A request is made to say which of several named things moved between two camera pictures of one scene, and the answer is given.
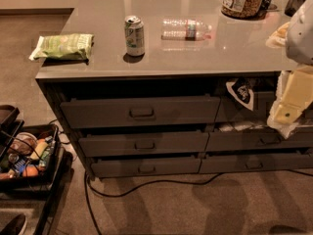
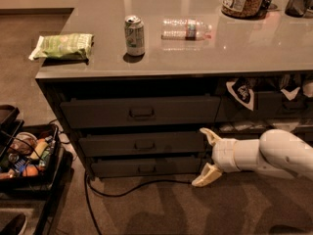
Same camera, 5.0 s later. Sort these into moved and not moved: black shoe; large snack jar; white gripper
Moved: white gripper
Not moved: large snack jar; black shoe
